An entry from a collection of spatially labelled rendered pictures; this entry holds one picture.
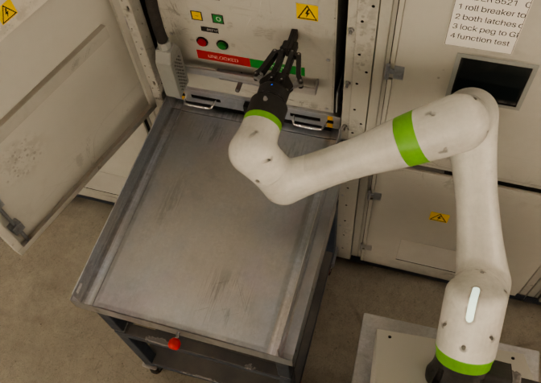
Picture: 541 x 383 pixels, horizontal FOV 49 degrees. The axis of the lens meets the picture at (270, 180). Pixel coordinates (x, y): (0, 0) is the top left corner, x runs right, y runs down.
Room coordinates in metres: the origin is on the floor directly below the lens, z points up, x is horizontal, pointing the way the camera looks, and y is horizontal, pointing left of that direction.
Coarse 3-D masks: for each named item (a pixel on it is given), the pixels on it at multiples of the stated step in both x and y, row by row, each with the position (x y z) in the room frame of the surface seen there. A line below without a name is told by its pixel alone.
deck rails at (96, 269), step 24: (168, 120) 1.20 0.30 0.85; (144, 144) 1.07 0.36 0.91; (144, 168) 1.02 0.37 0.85; (120, 192) 0.91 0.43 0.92; (120, 216) 0.86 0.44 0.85; (312, 216) 0.79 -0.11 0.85; (120, 240) 0.79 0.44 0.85; (312, 240) 0.71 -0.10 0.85; (96, 264) 0.72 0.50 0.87; (96, 288) 0.65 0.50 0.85; (288, 288) 0.58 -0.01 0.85; (288, 312) 0.50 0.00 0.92
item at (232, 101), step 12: (192, 96) 1.25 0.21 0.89; (204, 96) 1.23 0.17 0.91; (216, 96) 1.21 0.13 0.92; (228, 96) 1.20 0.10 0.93; (240, 96) 1.20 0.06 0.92; (228, 108) 1.20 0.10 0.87; (240, 108) 1.19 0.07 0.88; (288, 108) 1.13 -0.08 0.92; (300, 108) 1.12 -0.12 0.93; (300, 120) 1.11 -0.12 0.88; (312, 120) 1.10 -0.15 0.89; (336, 120) 1.07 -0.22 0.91
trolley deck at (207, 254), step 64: (192, 128) 1.16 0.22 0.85; (192, 192) 0.92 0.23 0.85; (256, 192) 0.89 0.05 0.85; (128, 256) 0.74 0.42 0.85; (192, 256) 0.71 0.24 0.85; (256, 256) 0.69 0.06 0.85; (320, 256) 0.67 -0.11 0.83; (128, 320) 0.57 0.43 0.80; (192, 320) 0.53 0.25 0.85; (256, 320) 0.51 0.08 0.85
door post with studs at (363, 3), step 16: (352, 0) 1.04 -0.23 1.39; (368, 0) 1.02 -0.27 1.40; (352, 16) 1.04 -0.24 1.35; (368, 16) 1.02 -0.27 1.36; (352, 32) 1.03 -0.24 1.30; (368, 32) 1.02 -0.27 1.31; (352, 48) 1.03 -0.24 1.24; (368, 48) 1.02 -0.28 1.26; (352, 64) 1.03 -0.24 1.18; (368, 64) 1.01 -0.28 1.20; (352, 80) 1.03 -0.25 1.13; (368, 80) 1.01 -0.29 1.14; (352, 96) 1.03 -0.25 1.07; (352, 112) 1.03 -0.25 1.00; (352, 128) 1.02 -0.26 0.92; (352, 192) 1.02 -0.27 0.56; (352, 208) 1.01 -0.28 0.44; (352, 224) 1.01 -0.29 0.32
